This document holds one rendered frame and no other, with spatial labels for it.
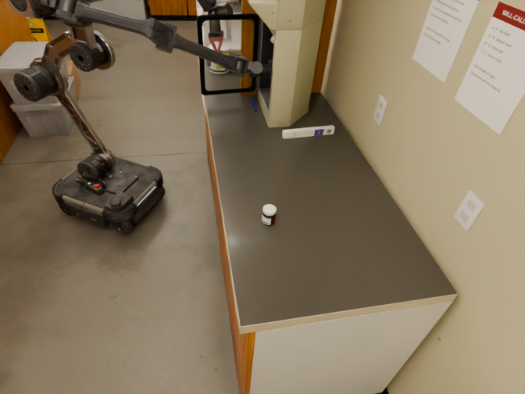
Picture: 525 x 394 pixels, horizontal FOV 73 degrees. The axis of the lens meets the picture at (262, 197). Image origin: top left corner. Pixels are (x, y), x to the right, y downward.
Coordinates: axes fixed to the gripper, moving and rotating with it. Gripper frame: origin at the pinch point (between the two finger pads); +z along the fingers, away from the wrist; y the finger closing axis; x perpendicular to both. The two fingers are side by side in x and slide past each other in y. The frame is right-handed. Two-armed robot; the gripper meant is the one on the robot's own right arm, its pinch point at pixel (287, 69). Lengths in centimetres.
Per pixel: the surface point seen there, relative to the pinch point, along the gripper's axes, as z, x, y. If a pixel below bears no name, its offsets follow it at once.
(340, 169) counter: 15, 24, -52
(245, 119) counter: -21.5, 23.5, -6.3
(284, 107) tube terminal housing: -3.5, 12.6, -14.8
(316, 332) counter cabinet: -14, 35, -119
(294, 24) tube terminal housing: -3.2, -25.5, -15.1
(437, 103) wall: 34, -17, -72
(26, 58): -183, 49, 154
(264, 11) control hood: -16.2, -30.6, -15.5
